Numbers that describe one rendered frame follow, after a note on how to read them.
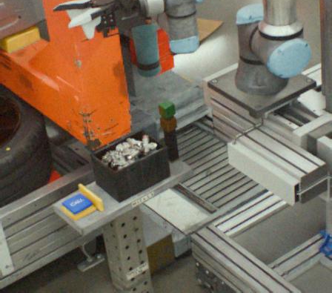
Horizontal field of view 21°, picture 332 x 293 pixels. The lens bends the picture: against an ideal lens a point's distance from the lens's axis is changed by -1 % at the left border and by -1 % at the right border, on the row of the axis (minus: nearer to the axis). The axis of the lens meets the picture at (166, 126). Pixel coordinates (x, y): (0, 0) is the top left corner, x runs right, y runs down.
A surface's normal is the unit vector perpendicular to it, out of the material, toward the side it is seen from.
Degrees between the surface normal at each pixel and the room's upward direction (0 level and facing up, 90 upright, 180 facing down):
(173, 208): 0
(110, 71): 90
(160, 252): 90
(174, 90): 0
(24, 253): 90
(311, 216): 0
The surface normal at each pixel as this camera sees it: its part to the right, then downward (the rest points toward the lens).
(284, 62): 0.37, 0.58
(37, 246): 0.61, 0.38
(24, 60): -0.11, -0.83
